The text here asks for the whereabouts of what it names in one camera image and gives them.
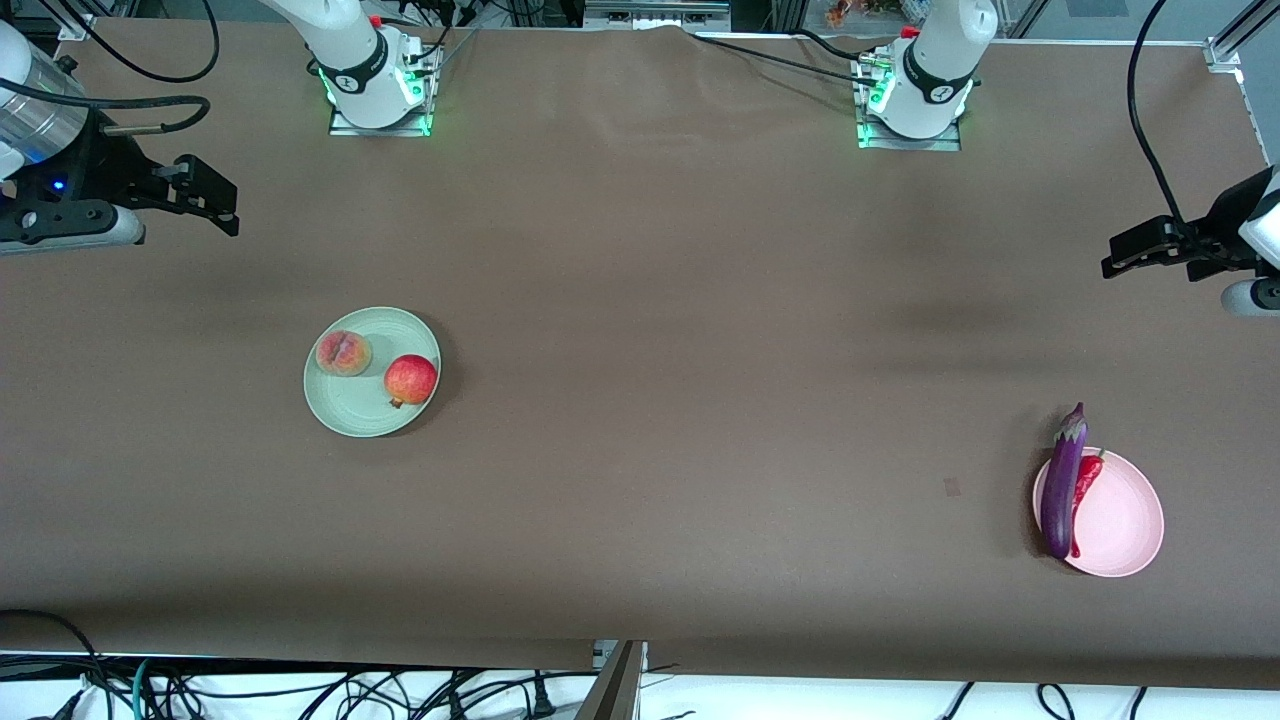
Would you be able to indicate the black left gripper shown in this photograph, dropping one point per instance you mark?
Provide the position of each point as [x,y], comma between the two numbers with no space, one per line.
[1226,218]

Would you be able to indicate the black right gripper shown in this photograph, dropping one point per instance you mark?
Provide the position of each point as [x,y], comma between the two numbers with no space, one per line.
[103,165]

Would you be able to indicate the pink yellow peach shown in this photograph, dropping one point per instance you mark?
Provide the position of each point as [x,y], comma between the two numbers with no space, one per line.
[343,353]

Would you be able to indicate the red chili pepper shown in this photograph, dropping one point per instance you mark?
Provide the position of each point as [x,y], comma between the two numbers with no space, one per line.
[1088,472]

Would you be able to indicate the long purple eggplant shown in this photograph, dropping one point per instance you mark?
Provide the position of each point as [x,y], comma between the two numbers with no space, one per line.
[1060,490]

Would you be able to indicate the red pomegranate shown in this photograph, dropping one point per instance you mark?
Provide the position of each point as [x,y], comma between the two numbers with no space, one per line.
[411,379]

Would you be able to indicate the light green round plate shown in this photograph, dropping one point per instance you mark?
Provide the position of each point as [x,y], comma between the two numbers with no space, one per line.
[350,405]

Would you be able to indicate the pink round plate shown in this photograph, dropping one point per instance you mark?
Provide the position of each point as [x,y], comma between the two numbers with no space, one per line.
[1125,520]

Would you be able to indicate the diagonal aluminium profile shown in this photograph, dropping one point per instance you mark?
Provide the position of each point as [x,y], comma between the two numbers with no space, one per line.
[1255,18]

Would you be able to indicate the brown table cover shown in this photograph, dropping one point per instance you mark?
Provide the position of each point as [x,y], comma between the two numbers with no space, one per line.
[640,250]

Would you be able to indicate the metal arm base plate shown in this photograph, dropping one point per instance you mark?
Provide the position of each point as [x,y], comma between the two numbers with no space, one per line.
[380,131]
[910,144]

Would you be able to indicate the metal corner bracket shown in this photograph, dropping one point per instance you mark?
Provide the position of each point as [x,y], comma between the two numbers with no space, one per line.
[1222,52]
[75,28]

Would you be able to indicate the aluminium frame bar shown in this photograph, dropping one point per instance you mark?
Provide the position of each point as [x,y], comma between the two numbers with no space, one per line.
[655,15]

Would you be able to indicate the aluminium frame post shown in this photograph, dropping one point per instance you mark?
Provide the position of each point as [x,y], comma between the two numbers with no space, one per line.
[615,690]

